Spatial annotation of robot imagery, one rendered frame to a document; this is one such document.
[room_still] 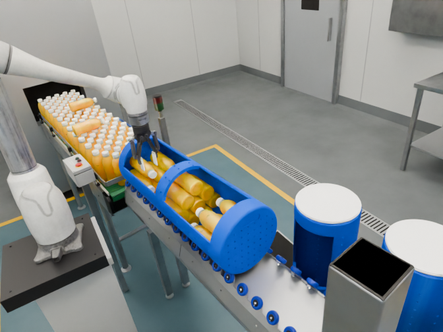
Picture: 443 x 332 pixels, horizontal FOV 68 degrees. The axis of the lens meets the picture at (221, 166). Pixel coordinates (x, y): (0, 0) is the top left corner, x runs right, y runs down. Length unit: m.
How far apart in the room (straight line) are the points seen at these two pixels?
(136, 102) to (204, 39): 5.27
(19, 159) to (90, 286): 0.59
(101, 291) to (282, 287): 0.76
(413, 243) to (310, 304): 0.44
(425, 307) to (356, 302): 1.09
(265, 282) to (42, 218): 0.87
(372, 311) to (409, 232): 1.10
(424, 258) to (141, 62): 5.53
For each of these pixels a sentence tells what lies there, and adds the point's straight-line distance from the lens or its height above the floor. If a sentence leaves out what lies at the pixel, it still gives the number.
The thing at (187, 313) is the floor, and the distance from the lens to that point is 2.43.
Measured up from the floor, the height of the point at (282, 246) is 0.15.
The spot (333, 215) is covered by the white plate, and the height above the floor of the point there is 1.04.
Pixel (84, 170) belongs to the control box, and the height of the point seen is 1.08.
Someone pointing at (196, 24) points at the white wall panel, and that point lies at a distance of 6.55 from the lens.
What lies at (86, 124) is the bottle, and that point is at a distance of 2.32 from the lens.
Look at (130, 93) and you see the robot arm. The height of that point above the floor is 1.55.
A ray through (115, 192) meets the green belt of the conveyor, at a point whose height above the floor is 0.90.
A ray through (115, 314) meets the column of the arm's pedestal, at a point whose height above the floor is 0.66.
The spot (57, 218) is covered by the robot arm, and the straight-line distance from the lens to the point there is 1.42.
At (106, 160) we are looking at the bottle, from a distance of 2.02.
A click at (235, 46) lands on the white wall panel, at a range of 7.04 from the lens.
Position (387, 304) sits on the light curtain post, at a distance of 0.36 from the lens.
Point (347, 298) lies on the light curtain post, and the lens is 0.38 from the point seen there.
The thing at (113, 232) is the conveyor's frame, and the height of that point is 0.41.
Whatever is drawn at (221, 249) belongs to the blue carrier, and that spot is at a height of 1.14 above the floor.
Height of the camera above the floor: 1.97
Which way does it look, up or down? 32 degrees down
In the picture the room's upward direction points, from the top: 7 degrees counter-clockwise
